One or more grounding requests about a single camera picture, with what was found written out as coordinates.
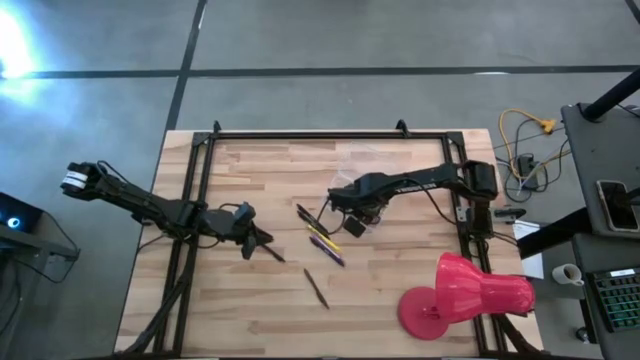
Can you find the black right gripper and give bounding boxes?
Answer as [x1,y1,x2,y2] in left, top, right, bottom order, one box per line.
[326,172,402,217]

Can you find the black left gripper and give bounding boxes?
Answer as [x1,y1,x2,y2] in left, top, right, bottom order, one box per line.
[199,208,276,261]

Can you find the black pen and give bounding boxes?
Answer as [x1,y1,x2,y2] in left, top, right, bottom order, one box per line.
[295,202,329,233]
[297,209,332,239]

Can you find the yellow pen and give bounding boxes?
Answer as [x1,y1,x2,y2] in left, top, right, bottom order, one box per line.
[306,224,343,253]

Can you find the clear plastic bag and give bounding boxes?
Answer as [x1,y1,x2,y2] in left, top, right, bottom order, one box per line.
[340,142,402,200]

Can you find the black box blue light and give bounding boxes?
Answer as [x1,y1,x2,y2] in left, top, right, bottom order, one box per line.
[0,191,44,234]

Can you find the purple pen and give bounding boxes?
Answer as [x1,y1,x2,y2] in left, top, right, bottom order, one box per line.
[309,235,347,268]

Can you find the slim dark pen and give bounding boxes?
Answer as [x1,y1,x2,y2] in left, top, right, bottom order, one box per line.
[302,267,331,311]

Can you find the red desk lamp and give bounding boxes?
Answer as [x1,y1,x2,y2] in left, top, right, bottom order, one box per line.
[396,251,537,343]

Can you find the black power adapter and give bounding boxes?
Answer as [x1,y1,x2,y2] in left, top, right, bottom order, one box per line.
[516,153,541,191]

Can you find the white paper sheet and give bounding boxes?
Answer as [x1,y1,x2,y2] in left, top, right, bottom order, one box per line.
[511,219,546,281]

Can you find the white mug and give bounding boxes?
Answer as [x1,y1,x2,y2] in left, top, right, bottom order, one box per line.
[551,262,586,288]

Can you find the grey side desk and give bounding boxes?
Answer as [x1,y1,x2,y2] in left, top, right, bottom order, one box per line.
[560,101,640,239]

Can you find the black smartphone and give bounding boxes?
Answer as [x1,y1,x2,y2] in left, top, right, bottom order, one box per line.
[595,179,640,233]

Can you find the black round pole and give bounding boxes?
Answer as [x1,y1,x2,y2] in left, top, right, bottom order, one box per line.
[581,66,640,123]

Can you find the black keyboard green keys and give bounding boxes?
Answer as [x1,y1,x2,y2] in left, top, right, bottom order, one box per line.
[588,267,640,334]

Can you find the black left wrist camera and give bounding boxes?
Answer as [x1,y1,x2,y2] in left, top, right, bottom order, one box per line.
[234,201,258,227]

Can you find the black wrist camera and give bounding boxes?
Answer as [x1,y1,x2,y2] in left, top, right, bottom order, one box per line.
[344,215,369,239]
[234,201,258,227]

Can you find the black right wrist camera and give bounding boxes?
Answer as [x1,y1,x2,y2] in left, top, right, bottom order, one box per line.
[344,215,369,239]

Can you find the black aluminium table frame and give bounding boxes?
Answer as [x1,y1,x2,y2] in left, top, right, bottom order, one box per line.
[149,129,544,357]

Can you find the yellow cable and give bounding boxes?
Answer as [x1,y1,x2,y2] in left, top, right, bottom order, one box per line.
[497,107,558,182]

